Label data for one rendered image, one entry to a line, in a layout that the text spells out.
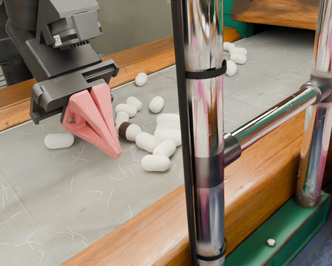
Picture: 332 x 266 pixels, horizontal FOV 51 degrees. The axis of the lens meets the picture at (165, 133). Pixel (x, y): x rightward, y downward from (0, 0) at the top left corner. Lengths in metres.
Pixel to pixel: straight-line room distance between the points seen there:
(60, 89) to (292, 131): 0.25
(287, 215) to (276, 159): 0.06
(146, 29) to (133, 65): 1.64
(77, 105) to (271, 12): 0.49
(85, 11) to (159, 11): 1.84
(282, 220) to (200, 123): 0.20
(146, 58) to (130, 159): 0.31
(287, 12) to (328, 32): 0.44
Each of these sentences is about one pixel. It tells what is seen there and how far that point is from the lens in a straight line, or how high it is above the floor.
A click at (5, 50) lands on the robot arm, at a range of 0.83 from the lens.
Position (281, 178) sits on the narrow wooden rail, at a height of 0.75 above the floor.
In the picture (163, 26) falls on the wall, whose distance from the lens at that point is 2.18.
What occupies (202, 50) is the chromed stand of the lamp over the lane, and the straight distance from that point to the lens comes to 0.17.
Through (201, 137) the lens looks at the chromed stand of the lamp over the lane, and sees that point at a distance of 0.19.
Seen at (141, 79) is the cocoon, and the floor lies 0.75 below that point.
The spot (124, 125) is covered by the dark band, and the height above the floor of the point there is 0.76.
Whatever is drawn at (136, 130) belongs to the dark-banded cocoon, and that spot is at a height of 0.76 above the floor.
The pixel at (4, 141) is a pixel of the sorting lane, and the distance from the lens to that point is 0.52.
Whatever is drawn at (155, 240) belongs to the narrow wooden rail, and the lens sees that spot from 0.27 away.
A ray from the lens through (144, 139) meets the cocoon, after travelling 0.40.
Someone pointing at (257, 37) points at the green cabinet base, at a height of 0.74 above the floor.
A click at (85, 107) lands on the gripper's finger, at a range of 0.37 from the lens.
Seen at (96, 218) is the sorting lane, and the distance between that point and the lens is 0.34.
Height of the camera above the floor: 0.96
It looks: 29 degrees down
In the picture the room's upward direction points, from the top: 6 degrees counter-clockwise
